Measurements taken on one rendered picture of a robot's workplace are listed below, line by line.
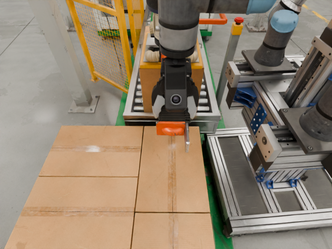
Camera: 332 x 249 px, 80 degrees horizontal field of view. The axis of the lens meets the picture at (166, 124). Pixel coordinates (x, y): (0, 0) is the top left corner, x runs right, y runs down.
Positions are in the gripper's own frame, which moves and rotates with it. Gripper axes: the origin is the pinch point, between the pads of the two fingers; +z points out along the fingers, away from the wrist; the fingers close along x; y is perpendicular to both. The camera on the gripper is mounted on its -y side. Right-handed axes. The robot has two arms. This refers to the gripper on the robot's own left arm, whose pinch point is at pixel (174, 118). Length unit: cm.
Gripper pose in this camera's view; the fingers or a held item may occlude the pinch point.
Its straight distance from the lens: 54.1
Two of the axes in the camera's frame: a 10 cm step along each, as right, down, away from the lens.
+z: 0.0, 6.6, 7.6
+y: 0.3, -7.6, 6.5
